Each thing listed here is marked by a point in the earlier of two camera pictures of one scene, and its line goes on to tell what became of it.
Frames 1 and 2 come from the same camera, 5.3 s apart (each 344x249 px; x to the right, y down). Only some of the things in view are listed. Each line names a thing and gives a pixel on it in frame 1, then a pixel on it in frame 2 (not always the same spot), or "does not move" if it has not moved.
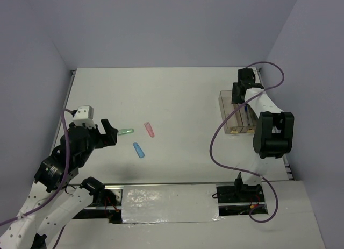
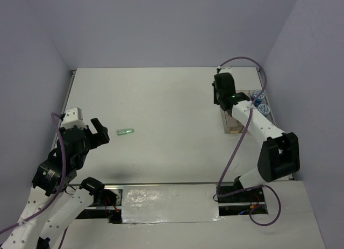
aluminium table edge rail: [68, 92] does not move
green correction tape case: [125, 131] does not move
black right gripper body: [235, 98] to [216, 95]
